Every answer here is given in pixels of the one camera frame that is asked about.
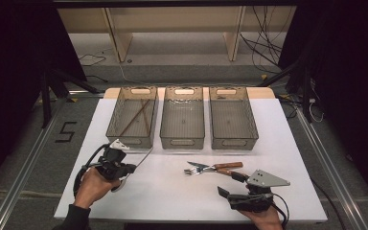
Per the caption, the white table mat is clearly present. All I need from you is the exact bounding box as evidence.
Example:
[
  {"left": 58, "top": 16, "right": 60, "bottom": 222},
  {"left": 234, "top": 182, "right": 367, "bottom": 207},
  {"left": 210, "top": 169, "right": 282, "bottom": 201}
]
[{"left": 53, "top": 97, "right": 329, "bottom": 223}]

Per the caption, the smoky clear plastic bin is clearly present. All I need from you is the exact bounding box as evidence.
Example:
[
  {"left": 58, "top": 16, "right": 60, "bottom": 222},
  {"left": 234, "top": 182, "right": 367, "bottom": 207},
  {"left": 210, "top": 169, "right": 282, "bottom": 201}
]
[
  {"left": 208, "top": 85, "right": 260, "bottom": 151},
  {"left": 104, "top": 85, "right": 159, "bottom": 150},
  {"left": 159, "top": 85, "right": 206, "bottom": 150}
]

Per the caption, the person's left hand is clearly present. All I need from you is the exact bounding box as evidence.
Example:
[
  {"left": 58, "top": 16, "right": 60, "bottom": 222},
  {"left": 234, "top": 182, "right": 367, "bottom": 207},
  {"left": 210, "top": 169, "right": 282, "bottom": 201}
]
[{"left": 73, "top": 166, "right": 123, "bottom": 210}]

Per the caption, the wooden handled fork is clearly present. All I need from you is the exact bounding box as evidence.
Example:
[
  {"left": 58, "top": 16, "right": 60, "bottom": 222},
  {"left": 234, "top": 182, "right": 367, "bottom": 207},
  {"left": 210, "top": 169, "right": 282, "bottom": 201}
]
[{"left": 183, "top": 161, "right": 243, "bottom": 176}]

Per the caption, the fork with wooden handle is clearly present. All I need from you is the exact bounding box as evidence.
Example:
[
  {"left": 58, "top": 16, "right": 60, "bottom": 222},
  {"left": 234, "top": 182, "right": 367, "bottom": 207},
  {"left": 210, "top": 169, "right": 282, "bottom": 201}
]
[{"left": 187, "top": 160, "right": 238, "bottom": 177}]

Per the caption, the aluminium floor rail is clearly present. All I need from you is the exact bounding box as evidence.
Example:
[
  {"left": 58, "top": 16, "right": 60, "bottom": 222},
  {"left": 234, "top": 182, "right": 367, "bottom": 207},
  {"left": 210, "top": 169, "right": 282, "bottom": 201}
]
[
  {"left": 0, "top": 104, "right": 65, "bottom": 230},
  {"left": 295, "top": 108, "right": 368, "bottom": 230}
]

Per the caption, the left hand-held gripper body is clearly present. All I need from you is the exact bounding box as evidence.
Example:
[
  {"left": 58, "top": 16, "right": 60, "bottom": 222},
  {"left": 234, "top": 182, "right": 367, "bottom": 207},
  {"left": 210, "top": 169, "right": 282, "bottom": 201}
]
[{"left": 97, "top": 138, "right": 138, "bottom": 182}]

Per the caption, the thick black floor cable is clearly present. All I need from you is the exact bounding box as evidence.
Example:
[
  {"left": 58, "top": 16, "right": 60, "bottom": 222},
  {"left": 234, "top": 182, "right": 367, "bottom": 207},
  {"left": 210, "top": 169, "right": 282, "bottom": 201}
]
[{"left": 310, "top": 177, "right": 347, "bottom": 230}]

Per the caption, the right hand-held gripper cable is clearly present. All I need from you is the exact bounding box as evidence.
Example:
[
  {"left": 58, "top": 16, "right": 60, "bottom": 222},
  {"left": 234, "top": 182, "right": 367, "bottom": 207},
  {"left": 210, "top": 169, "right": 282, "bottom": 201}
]
[{"left": 269, "top": 193, "right": 290, "bottom": 230}]

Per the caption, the hand-held gripper cable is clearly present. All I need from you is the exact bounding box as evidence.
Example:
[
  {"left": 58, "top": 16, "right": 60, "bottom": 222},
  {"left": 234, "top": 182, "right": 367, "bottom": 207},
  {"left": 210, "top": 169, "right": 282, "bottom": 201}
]
[
  {"left": 269, "top": 193, "right": 290, "bottom": 230},
  {"left": 72, "top": 143, "right": 111, "bottom": 197}
]

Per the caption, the tangle of black cables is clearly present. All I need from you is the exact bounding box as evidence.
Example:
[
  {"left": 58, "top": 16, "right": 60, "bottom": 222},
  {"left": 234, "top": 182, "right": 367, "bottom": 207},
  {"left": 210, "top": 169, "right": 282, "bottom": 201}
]
[{"left": 240, "top": 6, "right": 296, "bottom": 75}]

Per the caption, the person's right hand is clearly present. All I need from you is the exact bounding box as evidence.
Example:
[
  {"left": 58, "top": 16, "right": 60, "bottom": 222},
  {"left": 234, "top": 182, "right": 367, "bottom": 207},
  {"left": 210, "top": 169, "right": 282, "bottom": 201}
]
[{"left": 239, "top": 205, "right": 284, "bottom": 230}]

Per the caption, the light wooden bench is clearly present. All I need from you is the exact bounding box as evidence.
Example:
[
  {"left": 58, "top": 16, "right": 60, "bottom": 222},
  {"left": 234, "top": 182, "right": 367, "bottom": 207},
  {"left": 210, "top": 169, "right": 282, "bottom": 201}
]
[{"left": 57, "top": 6, "right": 298, "bottom": 63}]

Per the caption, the left hand-held gripper cable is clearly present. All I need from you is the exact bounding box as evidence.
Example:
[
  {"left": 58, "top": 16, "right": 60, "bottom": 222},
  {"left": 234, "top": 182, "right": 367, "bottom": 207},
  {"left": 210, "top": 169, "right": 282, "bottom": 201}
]
[{"left": 72, "top": 143, "right": 111, "bottom": 197}]

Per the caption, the black metal stand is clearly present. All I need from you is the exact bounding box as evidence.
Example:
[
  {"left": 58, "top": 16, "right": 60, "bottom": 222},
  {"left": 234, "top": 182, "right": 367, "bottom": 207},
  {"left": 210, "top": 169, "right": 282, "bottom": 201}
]
[
  {"left": 258, "top": 57, "right": 314, "bottom": 125},
  {"left": 39, "top": 68, "right": 101, "bottom": 128}
]

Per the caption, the white floor cable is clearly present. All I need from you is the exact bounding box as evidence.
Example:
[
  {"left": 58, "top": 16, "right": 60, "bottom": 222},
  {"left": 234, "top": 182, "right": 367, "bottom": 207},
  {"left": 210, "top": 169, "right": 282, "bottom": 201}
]
[{"left": 118, "top": 61, "right": 150, "bottom": 86}]

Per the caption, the black curtain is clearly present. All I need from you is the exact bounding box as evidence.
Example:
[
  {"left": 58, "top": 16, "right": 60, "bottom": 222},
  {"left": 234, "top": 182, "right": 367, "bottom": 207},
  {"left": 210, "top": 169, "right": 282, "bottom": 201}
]
[
  {"left": 277, "top": 0, "right": 368, "bottom": 212},
  {"left": 0, "top": 0, "right": 88, "bottom": 196}
]

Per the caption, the thin black floor cable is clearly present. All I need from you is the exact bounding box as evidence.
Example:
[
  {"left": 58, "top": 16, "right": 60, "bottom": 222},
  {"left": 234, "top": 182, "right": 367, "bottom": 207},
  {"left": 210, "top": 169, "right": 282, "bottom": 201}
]
[{"left": 78, "top": 53, "right": 107, "bottom": 67}]

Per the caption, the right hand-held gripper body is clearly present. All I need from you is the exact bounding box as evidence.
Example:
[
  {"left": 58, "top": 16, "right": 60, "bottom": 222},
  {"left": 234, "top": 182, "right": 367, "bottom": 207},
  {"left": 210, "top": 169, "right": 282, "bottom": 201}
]
[{"left": 228, "top": 170, "right": 291, "bottom": 213}]

